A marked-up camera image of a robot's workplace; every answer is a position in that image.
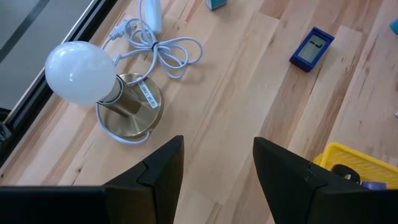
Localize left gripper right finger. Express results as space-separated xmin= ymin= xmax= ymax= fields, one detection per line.
xmin=252 ymin=136 xmax=335 ymax=224

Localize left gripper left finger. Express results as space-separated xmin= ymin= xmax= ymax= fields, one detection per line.
xmin=103 ymin=135 xmax=185 ymax=224

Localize black rounded cube charger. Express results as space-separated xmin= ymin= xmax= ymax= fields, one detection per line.
xmin=331 ymin=164 xmax=361 ymax=184

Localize purple car charger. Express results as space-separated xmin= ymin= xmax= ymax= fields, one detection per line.
xmin=360 ymin=180 xmax=388 ymax=190

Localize dark blue digital clock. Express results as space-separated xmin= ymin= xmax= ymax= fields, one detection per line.
xmin=289 ymin=26 xmax=335 ymax=73

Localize blue white car charger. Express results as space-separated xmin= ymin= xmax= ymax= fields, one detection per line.
xmin=205 ymin=0 xmax=228 ymax=11

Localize yellow plastic basket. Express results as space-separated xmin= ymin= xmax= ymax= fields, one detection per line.
xmin=313 ymin=142 xmax=398 ymax=190

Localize white light bulb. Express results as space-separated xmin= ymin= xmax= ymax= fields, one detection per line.
xmin=45 ymin=40 xmax=165 ymax=146

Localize white lamp power cord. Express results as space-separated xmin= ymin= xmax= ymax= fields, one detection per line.
xmin=96 ymin=0 xmax=203 ymax=146

